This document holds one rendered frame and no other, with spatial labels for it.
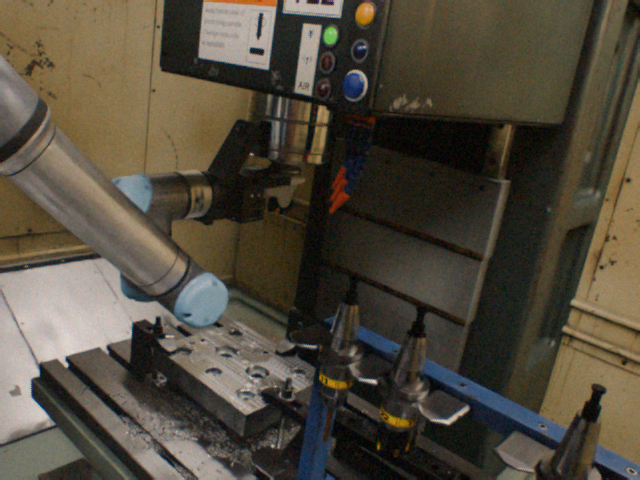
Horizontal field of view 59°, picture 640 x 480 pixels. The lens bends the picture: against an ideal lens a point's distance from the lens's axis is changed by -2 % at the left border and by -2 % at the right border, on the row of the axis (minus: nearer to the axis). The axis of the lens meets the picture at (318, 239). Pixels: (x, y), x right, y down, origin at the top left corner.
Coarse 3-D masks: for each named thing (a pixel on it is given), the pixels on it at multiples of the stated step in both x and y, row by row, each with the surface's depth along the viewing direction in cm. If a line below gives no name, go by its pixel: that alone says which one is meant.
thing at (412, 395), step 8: (384, 376) 75; (424, 376) 77; (384, 384) 74; (392, 384) 74; (424, 384) 75; (384, 392) 75; (392, 392) 74; (400, 392) 72; (408, 392) 72; (416, 392) 73; (424, 392) 73; (384, 400) 74; (392, 400) 74; (400, 400) 73; (408, 400) 73; (416, 400) 73; (400, 408) 73; (408, 408) 73
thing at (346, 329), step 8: (344, 304) 79; (344, 312) 79; (352, 312) 79; (336, 320) 80; (344, 320) 79; (352, 320) 79; (336, 328) 80; (344, 328) 79; (352, 328) 79; (336, 336) 80; (344, 336) 79; (352, 336) 80; (328, 344) 81; (336, 344) 80; (344, 344) 80; (352, 344) 80; (344, 352) 80; (352, 352) 80
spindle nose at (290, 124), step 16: (256, 96) 98; (272, 96) 95; (256, 112) 98; (272, 112) 96; (288, 112) 96; (304, 112) 96; (320, 112) 97; (336, 112) 102; (272, 128) 97; (288, 128) 96; (304, 128) 97; (320, 128) 98; (256, 144) 99; (272, 144) 97; (288, 144) 97; (304, 144) 98; (320, 144) 100; (288, 160) 98; (304, 160) 99; (320, 160) 101
